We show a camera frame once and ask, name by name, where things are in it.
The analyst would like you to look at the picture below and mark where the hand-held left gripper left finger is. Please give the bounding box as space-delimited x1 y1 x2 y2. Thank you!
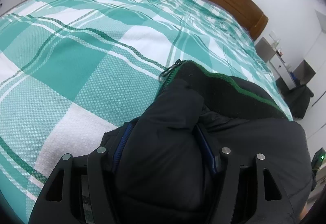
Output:
28 122 133 224

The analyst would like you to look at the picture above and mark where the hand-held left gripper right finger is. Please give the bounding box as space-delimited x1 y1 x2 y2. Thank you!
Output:
195 124 291 224

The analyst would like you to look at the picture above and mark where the black padded jacket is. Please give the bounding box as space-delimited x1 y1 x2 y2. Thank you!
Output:
100 60 314 224

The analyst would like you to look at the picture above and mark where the grey desk hutch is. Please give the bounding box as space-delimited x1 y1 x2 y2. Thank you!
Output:
294 59 316 87

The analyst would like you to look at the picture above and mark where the bed with green plaid cover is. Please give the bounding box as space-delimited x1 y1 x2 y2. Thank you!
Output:
0 0 293 224

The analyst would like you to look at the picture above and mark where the white desk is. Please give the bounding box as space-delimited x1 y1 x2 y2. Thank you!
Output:
255 37 299 90

